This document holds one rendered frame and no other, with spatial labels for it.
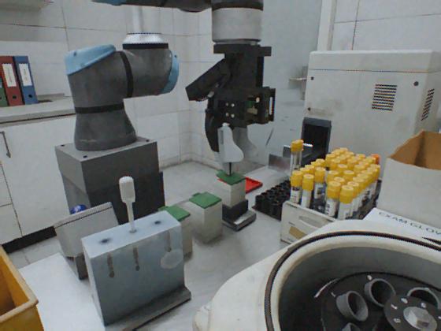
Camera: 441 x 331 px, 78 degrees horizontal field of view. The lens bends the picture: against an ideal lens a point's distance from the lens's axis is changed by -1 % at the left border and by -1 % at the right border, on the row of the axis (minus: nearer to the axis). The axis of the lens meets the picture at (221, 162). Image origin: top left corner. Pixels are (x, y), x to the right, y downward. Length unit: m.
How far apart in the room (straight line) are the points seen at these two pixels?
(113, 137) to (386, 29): 1.80
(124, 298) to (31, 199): 1.80
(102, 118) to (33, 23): 1.97
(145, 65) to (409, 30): 1.68
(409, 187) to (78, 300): 0.46
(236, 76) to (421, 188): 0.30
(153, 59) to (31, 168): 1.45
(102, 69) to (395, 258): 0.64
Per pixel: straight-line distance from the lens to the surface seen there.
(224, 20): 0.42
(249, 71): 0.41
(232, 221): 0.49
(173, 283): 0.37
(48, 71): 2.63
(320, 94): 0.80
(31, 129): 2.00
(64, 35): 2.68
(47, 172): 2.08
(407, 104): 0.74
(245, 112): 0.40
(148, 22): 0.76
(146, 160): 0.72
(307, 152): 0.76
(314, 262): 0.29
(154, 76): 0.74
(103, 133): 0.71
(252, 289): 0.23
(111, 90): 0.72
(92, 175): 0.67
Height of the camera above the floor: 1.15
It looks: 20 degrees down
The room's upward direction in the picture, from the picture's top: straight up
